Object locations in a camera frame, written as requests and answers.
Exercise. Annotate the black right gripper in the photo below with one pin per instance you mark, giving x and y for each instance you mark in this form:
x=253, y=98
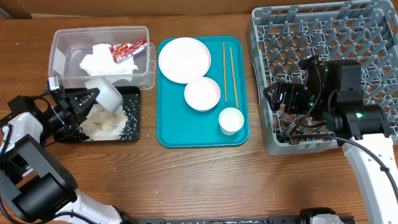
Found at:
x=292, y=93

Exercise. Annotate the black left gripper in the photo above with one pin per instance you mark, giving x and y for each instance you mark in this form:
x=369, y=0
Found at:
x=77, y=111

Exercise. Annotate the grey small bowl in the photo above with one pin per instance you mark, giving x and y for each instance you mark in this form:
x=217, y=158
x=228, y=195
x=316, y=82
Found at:
x=109, y=97

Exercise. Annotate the white cup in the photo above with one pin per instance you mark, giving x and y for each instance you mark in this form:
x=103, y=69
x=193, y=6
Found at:
x=231, y=120

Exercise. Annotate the wooden chopstick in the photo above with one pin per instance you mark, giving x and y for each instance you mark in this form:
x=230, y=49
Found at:
x=234, y=78
x=224, y=73

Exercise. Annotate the white napkin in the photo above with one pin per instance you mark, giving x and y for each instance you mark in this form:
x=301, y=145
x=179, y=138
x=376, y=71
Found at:
x=100, y=62

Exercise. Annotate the pink bowl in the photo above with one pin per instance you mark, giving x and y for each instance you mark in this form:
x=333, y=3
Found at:
x=202, y=94

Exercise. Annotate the red snack wrapper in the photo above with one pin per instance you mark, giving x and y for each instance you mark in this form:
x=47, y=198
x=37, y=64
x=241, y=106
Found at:
x=124, y=51

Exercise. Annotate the pink round plate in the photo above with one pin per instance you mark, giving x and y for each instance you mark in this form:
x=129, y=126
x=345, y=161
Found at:
x=183, y=59

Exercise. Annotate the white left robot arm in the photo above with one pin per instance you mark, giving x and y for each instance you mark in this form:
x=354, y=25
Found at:
x=35, y=187

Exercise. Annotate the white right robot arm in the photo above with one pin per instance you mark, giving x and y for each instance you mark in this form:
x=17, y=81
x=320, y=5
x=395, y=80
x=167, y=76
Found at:
x=332, y=95

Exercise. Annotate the grey dishwasher rack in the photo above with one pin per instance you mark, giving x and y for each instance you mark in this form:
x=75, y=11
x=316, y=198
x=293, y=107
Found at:
x=280, y=36

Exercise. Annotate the pile of rice grains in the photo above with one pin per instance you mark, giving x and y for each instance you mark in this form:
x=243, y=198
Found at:
x=104, y=123

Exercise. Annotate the black plastic tray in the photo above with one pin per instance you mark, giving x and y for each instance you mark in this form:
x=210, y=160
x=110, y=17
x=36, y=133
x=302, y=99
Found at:
x=130, y=130

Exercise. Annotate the clear plastic bin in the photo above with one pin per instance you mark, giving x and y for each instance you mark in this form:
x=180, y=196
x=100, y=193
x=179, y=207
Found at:
x=81, y=54

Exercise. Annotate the teal serving tray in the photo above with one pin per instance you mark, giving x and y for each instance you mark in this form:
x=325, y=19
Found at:
x=179, y=125

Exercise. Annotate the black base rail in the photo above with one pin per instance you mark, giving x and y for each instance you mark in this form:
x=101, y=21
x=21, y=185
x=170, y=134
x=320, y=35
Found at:
x=306, y=216

